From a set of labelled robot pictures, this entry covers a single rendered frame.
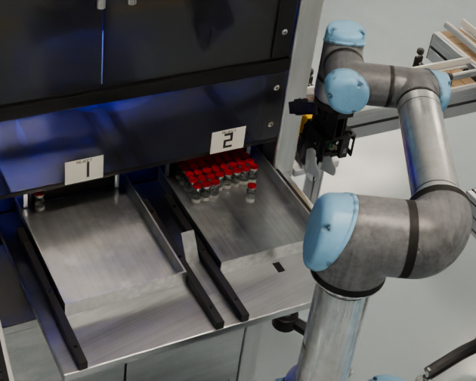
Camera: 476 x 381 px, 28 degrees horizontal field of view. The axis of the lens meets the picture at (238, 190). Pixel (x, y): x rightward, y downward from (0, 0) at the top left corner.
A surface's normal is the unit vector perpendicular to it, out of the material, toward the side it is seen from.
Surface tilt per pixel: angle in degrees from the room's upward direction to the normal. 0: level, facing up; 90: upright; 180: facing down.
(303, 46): 90
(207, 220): 0
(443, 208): 10
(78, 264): 0
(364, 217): 22
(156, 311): 0
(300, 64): 90
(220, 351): 90
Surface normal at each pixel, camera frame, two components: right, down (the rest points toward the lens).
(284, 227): 0.11, -0.77
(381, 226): 0.08, -0.31
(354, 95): -0.03, 0.62
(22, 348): 0.44, 0.60
